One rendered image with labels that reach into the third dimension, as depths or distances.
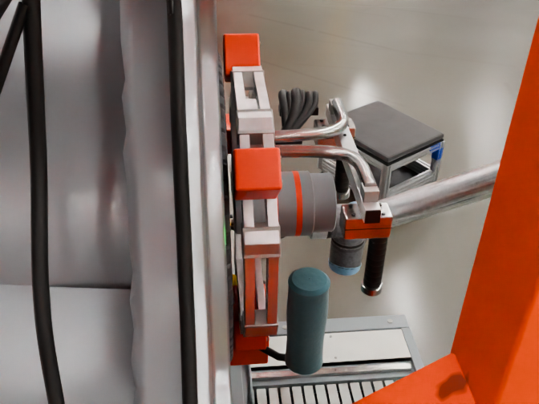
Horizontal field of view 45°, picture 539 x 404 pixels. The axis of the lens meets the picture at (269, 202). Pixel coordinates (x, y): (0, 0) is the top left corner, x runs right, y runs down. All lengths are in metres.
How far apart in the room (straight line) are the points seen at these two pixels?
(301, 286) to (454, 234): 1.53
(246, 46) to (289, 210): 0.35
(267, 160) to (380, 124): 1.81
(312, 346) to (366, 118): 1.57
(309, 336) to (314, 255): 1.18
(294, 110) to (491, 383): 0.70
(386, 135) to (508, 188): 1.89
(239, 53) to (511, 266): 0.75
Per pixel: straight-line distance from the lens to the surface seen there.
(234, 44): 1.38
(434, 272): 2.59
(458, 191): 1.76
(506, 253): 0.89
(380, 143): 2.67
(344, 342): 2.15
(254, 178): 1.02
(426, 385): 1.09
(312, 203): 1.32
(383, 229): 1.22
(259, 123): 1.14
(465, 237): 2.80
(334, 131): 1.35
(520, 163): 0.85
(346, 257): 1.76
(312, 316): 1.38
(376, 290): 1.32
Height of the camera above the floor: 1.65
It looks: 35 degrees down
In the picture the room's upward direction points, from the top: 1 degrees clockwise
